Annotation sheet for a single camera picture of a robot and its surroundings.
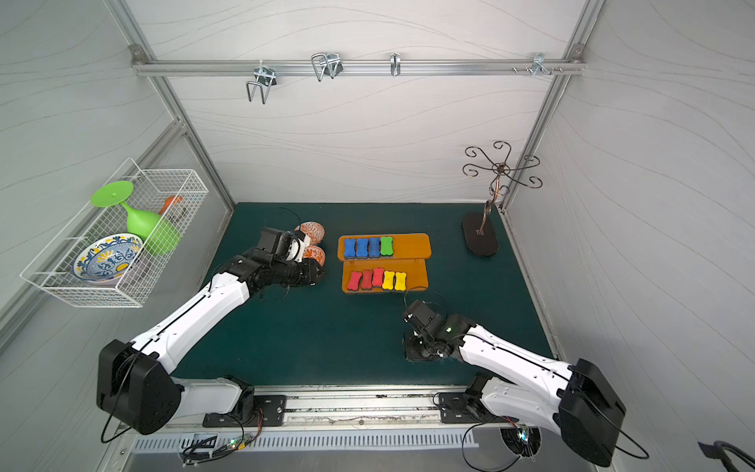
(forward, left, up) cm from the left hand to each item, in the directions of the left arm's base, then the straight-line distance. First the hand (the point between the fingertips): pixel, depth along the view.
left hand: (323, 274), depth 80 cm
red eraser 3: (+7, -15, -14) cm, 22 cm away
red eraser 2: (+7, -11, -14) cm, 19 cm away
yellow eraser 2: (+7, -22, -15) cm, 27 cm away
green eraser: (+12, -17, -1) cm, 21 cm away
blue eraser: (+10, -6, -2) cm, 12 cm away
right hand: (-16, -24, -14) cm, 31 cm away
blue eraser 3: (+10, -14, -1) cm, 17 cm away
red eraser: (+6, -6, -15) cm, 17 cm away
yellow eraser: (+7, -18, -14) cm, 24 cm away
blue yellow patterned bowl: (-9, +42, +18) cm, 47 cm away
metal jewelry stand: (+29, -53, -15) cm, 62 cm away
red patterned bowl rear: (+28, +11, -15) cm, 34 cm away
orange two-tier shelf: (+16, -17, -18) cm, 29 cm away
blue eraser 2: (+10, -10, -1) cm, 14 cm away
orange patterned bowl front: (+17, +8, -13) cm, 23 cm away
